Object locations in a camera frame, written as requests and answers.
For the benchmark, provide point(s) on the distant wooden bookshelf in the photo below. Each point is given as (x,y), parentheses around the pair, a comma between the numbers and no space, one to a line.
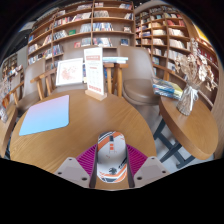
(11,66)

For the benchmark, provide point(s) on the white orange sign wooden base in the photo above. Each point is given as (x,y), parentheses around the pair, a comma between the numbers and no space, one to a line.
(94,73)

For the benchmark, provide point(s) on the beige armchair wooden arms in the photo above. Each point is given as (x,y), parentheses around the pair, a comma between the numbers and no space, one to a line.
(138,80)
(31,95)
(75,51)

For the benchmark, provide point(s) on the glass vase pink dried flowers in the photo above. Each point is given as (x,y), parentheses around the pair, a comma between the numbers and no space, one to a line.
(3,100)

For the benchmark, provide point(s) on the orange white patterned computer mouse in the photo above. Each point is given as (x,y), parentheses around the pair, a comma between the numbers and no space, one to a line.
(111,156)

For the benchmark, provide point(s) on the flat blue books on armrest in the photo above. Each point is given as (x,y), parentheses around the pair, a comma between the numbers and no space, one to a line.
(115,60)

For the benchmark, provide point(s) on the wide wooden bookshelf with books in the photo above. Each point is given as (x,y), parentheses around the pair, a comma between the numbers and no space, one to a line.
(83,28)

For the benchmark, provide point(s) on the glass vase beige dried flowers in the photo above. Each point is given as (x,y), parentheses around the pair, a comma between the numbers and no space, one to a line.
(188,96)

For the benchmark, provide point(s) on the white framed pink print picture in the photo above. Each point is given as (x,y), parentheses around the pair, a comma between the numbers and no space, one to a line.
(69,71)

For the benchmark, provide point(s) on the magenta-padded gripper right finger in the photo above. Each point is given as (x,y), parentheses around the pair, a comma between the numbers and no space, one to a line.
(138,163)

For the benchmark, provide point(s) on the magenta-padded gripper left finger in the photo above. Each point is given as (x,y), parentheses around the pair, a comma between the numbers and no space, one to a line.
(85,163)

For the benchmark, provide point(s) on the blue pink gradient mouse pad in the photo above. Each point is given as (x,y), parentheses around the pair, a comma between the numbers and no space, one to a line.
(45,115)

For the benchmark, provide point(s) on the stack of books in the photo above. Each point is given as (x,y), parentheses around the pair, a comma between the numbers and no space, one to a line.
(168,89)

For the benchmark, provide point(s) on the curved wooden bookshelf with books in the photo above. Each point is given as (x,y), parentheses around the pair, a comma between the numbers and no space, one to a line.
(166,33)

